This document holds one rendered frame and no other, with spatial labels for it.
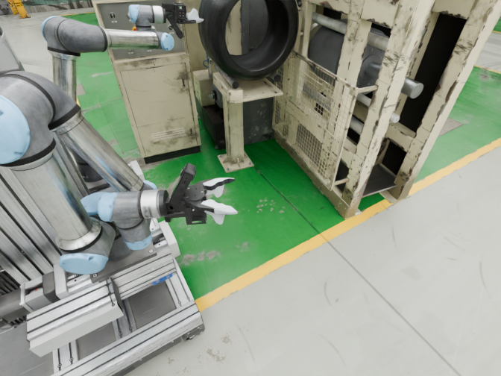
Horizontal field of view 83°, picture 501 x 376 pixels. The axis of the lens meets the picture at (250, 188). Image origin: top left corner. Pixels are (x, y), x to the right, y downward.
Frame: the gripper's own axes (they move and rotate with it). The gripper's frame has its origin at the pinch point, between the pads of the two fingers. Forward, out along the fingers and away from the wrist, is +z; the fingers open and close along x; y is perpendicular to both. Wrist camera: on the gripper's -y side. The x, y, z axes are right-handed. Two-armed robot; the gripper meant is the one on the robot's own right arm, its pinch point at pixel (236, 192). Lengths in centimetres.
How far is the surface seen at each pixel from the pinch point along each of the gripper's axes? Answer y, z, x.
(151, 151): 70, -70, -171
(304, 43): -14, 57, -160
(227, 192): 90, -5, -128
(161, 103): 28, -54, -170
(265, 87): 8, 26, -132
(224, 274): 100, -9, -54
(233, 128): 47, 3, -157
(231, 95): 7, 2, -112
